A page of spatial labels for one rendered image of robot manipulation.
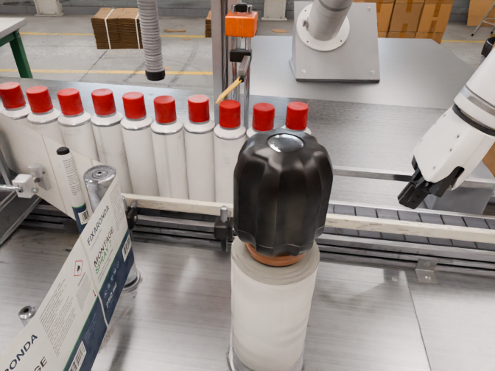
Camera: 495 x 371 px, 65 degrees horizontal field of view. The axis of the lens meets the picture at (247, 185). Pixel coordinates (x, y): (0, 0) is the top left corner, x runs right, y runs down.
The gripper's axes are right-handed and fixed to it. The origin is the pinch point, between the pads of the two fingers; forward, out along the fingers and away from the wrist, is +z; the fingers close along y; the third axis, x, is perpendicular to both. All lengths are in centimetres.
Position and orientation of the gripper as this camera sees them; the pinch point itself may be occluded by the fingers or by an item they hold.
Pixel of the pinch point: (412, 195)
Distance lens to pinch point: 70.5
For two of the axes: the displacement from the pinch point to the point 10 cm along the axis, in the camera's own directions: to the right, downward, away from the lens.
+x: 9.2, 3.7, 1.1
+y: -1.3, 5.7, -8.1
